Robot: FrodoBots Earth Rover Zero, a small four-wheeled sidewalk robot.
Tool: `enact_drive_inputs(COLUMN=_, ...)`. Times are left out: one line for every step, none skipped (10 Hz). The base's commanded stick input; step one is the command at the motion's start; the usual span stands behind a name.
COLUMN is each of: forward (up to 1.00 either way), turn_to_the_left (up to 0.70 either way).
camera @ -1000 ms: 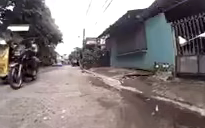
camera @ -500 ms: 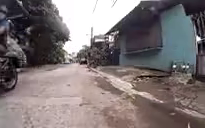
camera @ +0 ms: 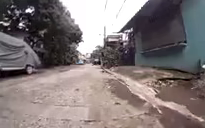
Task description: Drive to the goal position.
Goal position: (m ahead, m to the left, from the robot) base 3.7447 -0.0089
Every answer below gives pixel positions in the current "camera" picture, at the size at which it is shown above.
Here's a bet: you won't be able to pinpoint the vehicle under grey cover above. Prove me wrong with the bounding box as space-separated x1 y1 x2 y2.
0 27 42 82

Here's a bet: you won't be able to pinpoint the grey concrete road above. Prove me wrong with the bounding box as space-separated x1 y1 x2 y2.
0 63 205 128

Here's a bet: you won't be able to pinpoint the overhead wires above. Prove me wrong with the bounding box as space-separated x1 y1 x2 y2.
103 0 128 21

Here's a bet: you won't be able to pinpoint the teal blue building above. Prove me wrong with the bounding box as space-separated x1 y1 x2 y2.
118 0 205 75

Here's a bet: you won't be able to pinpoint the pole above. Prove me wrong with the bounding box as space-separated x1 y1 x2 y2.
103 25 107 49

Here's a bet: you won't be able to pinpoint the distant buildings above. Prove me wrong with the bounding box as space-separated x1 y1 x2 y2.
105 32 131 49

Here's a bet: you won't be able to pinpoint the bushes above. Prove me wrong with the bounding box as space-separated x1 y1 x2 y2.
90 45 136 69

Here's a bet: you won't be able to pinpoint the raised concrete verge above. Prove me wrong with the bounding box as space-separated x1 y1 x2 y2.
101 65 205 128

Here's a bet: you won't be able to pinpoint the row of trees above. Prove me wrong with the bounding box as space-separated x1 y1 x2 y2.
0 0 84 68

